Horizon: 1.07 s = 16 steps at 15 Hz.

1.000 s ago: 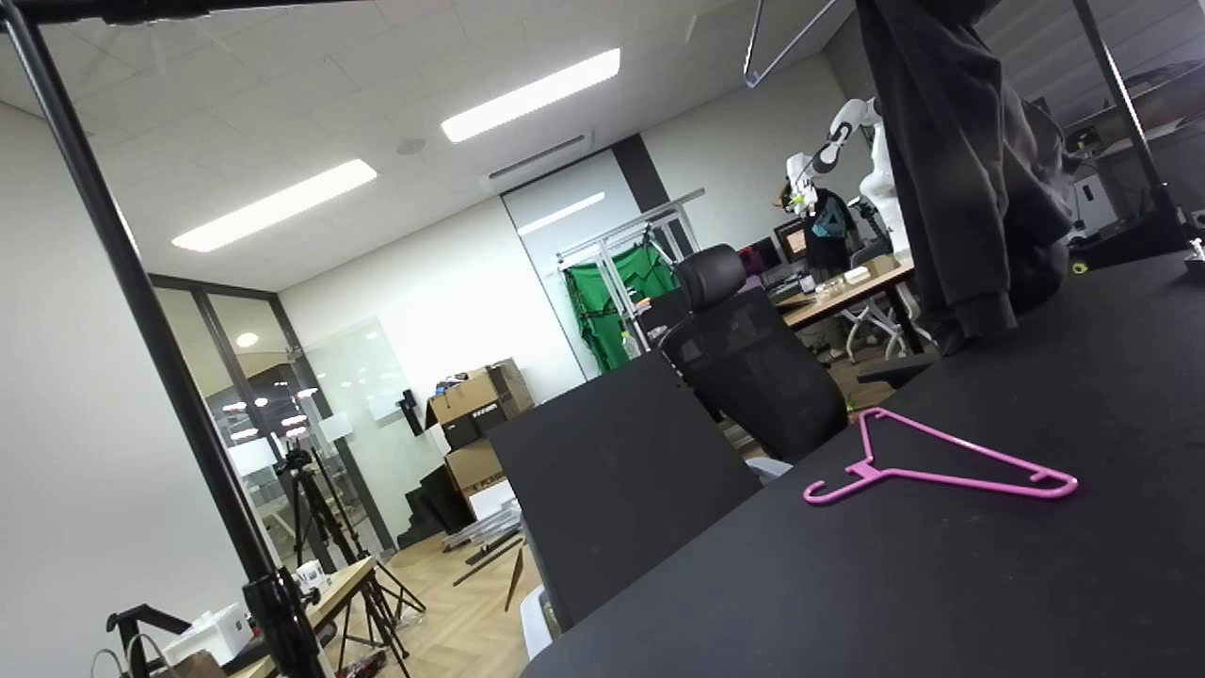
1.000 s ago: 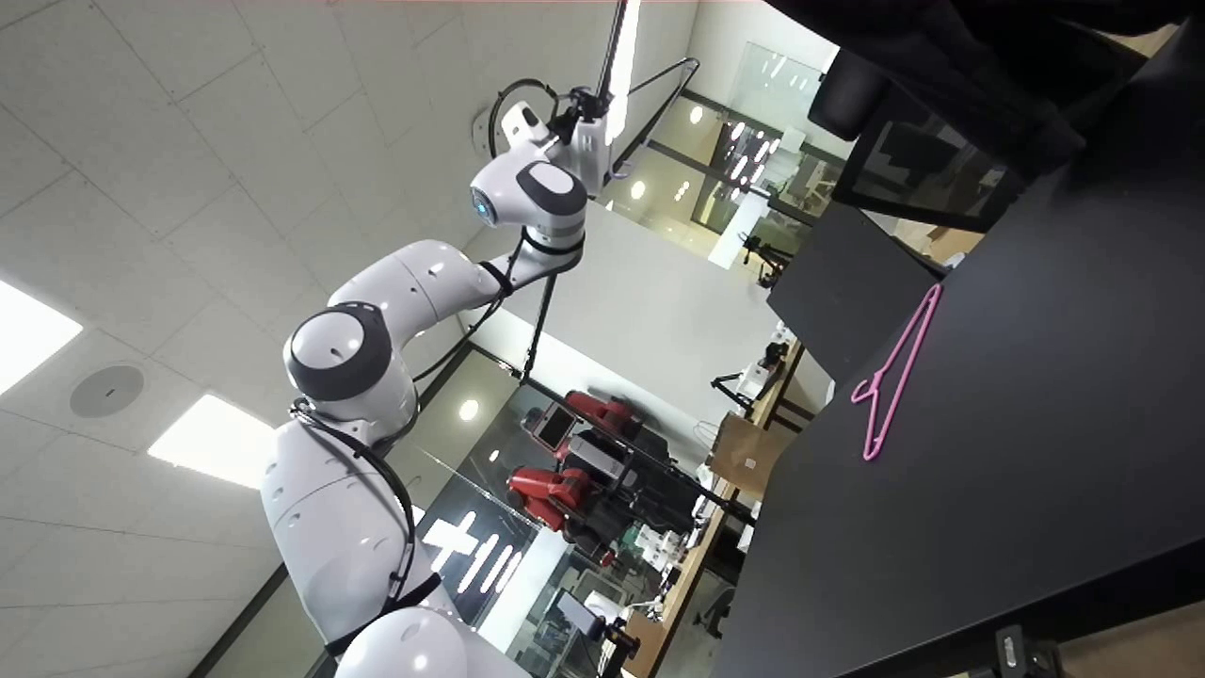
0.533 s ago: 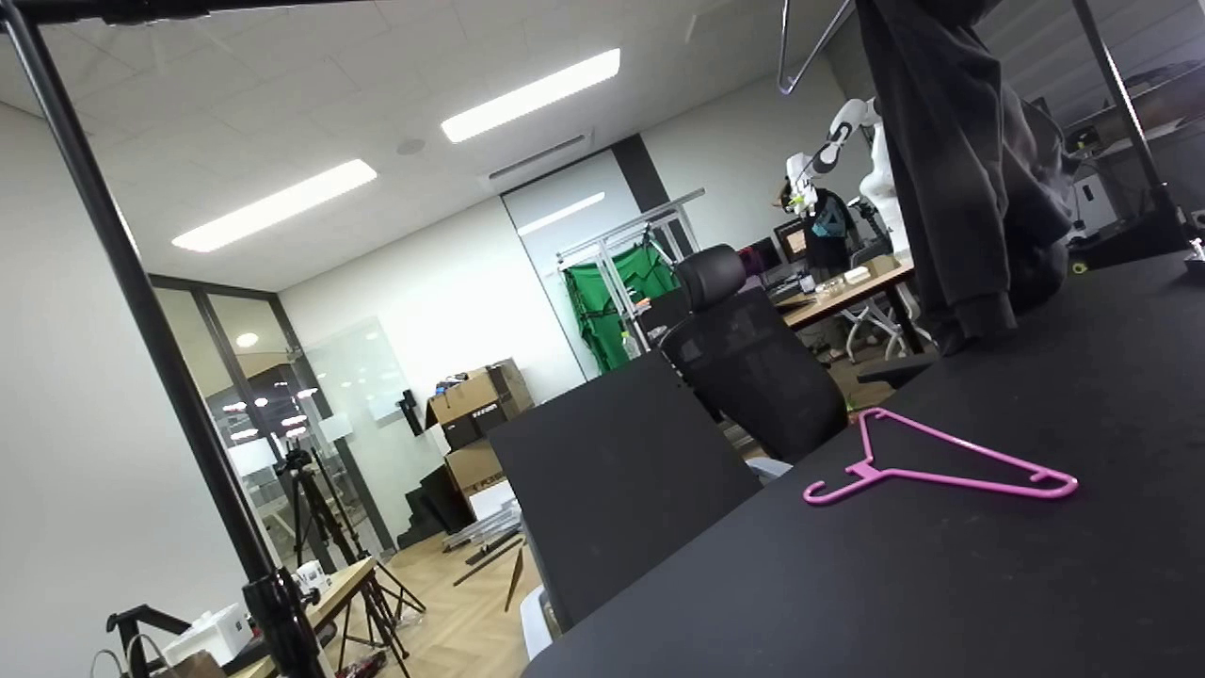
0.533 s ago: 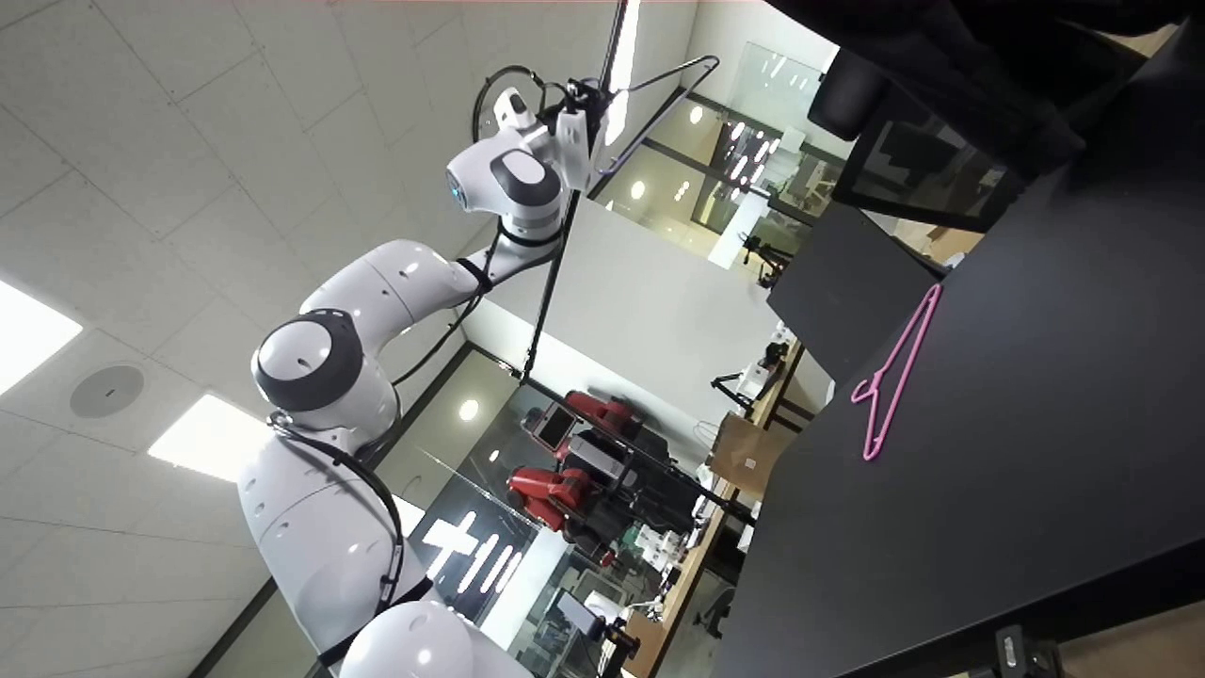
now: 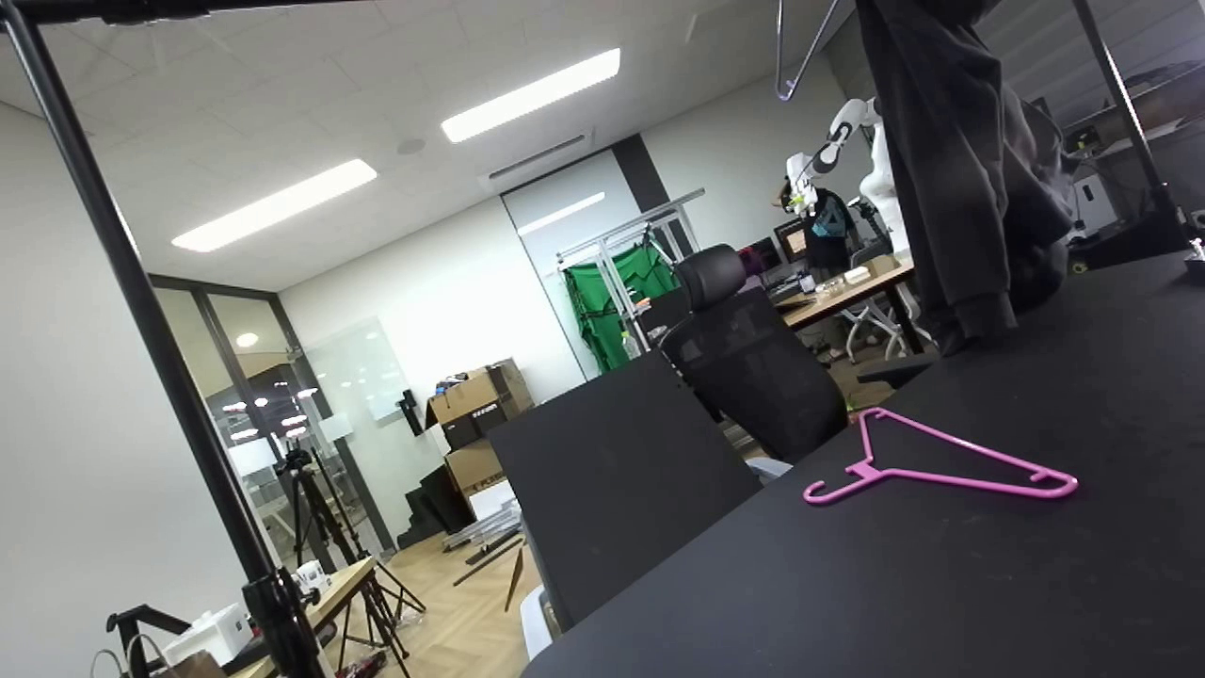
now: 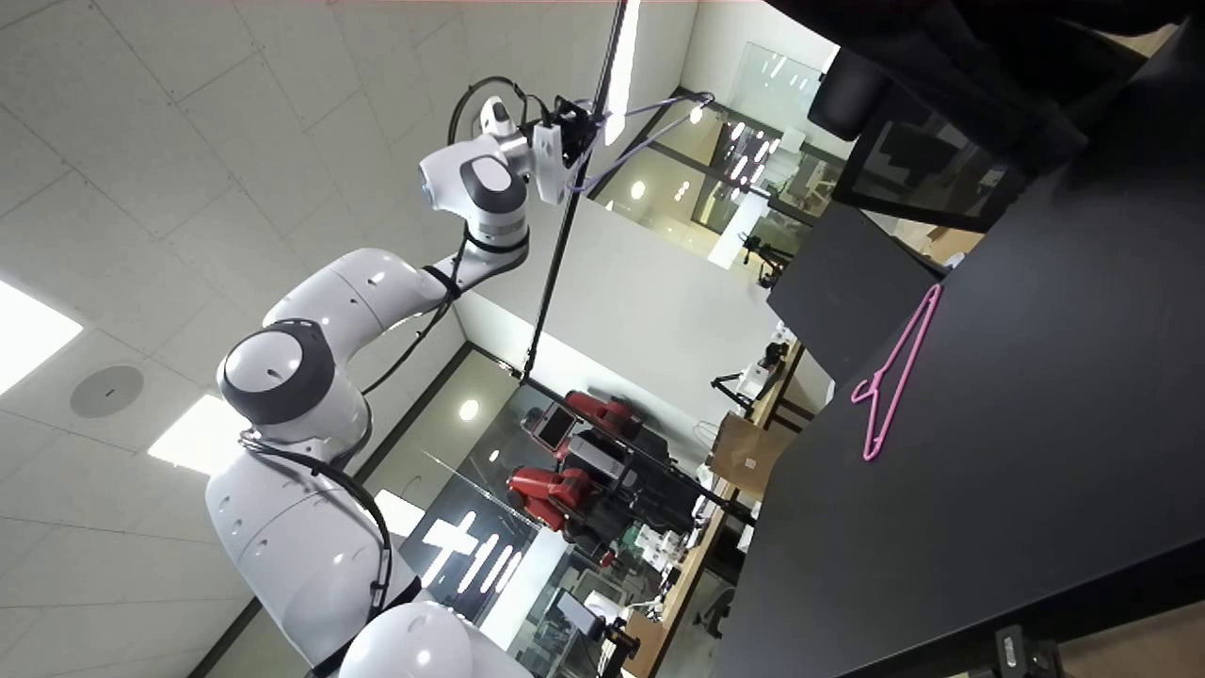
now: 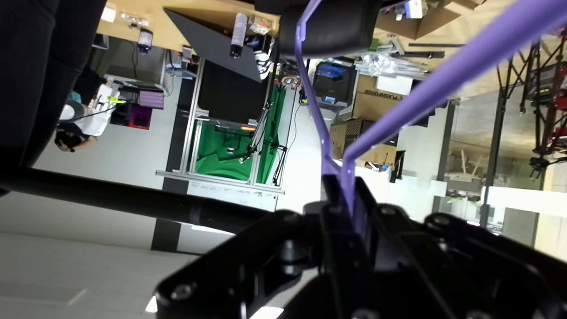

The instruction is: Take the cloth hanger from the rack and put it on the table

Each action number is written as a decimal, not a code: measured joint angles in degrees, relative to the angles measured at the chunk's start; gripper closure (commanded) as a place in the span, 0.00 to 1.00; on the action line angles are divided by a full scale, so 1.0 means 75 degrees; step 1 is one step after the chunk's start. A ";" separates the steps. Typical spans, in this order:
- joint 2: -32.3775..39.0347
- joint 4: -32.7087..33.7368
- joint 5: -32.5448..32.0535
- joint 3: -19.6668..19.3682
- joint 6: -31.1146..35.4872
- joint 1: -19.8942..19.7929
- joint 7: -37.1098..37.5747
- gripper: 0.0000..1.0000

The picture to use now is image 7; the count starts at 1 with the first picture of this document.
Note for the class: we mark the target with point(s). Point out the wooden office desk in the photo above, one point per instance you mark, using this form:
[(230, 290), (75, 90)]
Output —
[(117, 30)]

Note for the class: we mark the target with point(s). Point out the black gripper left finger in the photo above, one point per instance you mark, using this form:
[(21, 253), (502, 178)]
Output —
[(284, 260)]

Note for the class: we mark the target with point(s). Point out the small cardboard box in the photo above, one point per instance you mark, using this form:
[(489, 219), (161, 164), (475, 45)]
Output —
[(339, 139)]

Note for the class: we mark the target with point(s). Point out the dark computer screen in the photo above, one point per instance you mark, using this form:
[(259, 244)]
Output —
[(333, 83)]

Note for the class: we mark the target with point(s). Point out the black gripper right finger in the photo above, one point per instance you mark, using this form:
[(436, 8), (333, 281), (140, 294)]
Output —
[(448, 267)]

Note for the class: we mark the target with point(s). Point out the black flat panel board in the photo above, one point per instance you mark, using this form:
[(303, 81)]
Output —
[(218, 45)]

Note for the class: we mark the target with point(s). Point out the aluminium frame stand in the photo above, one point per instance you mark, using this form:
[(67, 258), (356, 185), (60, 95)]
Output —
[(183, 118)]

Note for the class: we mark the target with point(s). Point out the large cardboard box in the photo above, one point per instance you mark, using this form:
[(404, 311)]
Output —
[(378, 104)]

